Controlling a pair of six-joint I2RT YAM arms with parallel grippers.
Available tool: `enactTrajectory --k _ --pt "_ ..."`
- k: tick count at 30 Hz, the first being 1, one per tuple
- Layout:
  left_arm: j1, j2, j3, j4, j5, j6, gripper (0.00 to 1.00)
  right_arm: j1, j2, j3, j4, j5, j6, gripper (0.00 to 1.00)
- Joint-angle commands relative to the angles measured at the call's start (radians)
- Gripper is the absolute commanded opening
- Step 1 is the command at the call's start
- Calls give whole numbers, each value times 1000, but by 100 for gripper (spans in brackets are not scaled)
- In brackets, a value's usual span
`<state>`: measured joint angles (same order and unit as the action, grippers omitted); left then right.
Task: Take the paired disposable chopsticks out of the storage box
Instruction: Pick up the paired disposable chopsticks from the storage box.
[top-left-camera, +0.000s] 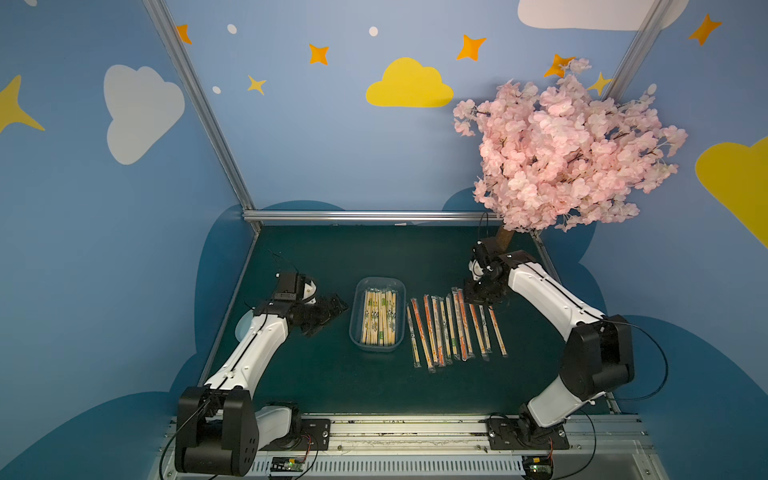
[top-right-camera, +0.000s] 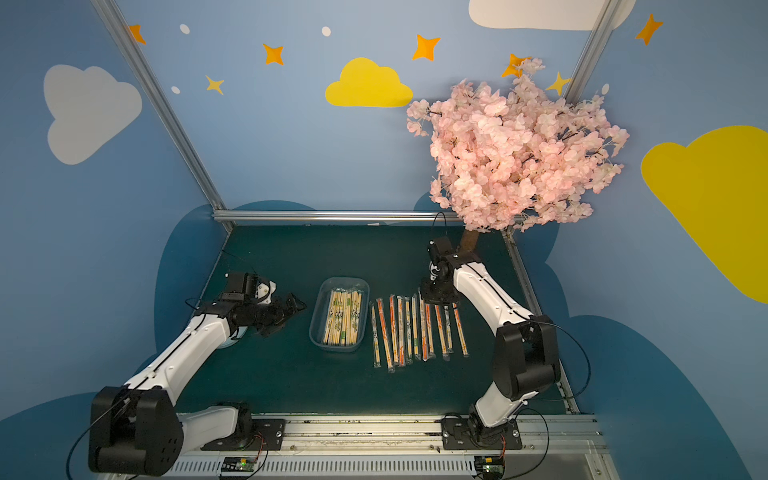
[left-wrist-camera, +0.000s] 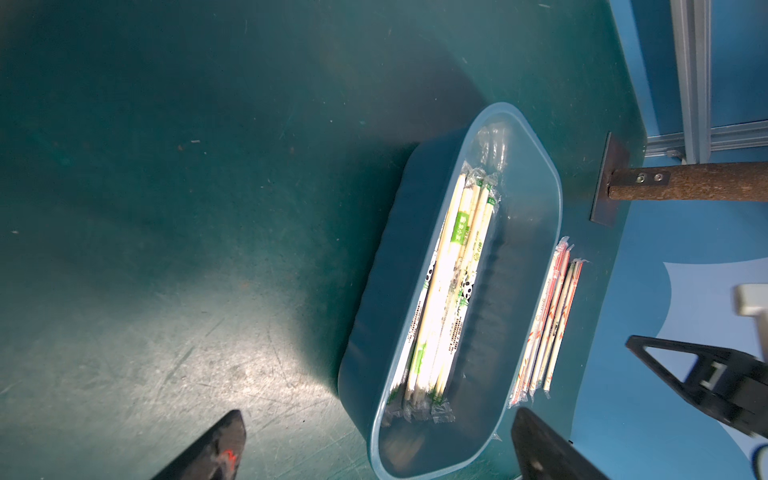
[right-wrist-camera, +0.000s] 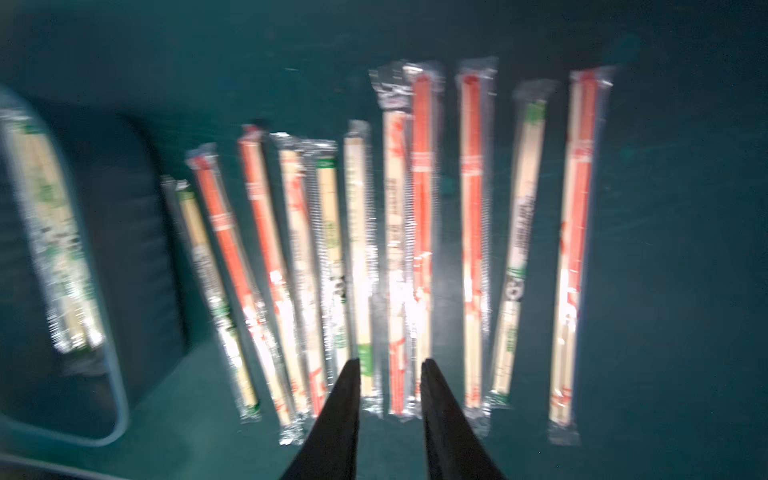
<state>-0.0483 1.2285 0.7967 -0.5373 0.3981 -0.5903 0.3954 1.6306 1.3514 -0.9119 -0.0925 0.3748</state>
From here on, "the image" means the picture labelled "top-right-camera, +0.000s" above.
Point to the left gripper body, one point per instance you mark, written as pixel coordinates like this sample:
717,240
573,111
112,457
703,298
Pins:
278,309

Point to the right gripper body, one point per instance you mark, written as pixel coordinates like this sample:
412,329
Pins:
437,288

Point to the chopsticks red bamboo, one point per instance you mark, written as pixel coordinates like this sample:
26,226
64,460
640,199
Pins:
415,322

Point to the chopsticks red print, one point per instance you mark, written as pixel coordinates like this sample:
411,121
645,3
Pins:
394,330

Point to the chopsticks green label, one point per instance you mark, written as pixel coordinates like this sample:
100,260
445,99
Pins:
408,325

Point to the clear plastic storage box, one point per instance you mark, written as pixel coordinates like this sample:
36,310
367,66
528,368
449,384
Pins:
321,308

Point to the red striped chopsticks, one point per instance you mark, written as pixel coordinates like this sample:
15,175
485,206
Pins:
388,349

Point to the chopsticks green tip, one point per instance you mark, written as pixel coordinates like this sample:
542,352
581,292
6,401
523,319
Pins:
375,337

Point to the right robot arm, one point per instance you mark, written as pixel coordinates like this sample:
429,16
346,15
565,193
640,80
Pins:
525,359

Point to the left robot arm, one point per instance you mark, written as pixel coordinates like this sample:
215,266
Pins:
135,428

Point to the chopsticks bundle in box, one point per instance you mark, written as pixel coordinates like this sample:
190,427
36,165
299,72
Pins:
343,319

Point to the pink blossom artificial tree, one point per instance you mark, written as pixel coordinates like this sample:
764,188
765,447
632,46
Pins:
517,159

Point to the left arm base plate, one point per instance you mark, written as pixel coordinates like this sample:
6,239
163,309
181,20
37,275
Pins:
253,435

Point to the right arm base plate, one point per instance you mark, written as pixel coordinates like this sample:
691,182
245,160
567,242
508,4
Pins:
468,433

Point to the aluminium rail frame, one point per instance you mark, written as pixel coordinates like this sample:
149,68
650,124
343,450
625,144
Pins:
404,447

